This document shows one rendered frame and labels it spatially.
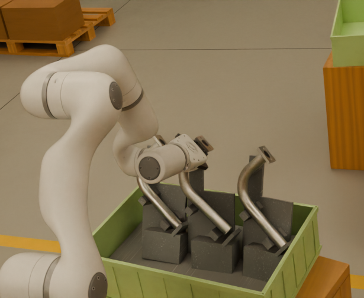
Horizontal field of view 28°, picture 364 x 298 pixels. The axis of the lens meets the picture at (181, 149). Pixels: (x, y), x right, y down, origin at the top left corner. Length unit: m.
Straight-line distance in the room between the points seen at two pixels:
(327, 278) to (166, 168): 0.65
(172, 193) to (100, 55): 0.79
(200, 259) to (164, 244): 0.13
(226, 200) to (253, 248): 0.17
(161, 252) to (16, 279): 0.84
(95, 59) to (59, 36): 4.83
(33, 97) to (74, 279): 0.38
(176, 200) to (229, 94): 2.96
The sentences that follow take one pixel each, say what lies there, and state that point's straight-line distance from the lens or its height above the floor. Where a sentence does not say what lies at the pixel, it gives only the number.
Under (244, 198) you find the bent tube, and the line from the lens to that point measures 2.14.
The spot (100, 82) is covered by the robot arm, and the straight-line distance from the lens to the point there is 1.49.
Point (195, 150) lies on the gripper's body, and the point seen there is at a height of 1.23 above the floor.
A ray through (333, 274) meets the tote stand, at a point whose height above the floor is 0.79.
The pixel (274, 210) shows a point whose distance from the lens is 2.16.
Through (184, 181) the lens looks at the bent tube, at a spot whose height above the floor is 1.09.
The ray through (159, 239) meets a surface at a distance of 2.29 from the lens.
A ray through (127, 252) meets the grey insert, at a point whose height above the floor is 0.85.
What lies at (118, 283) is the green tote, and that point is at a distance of 2.21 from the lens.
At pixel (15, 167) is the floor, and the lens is 4.90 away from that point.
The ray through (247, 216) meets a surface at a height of 1.01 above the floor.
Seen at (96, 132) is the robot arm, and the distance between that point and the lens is 1.50.
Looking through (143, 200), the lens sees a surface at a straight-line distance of 2.29.
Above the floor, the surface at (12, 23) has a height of 0.30.
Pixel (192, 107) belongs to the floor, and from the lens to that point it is 5.12.
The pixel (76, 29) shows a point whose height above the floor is 0.15.
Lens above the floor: 2.23
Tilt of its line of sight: 29 degrees down
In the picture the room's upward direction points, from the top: 11 degrees counter-clockwise
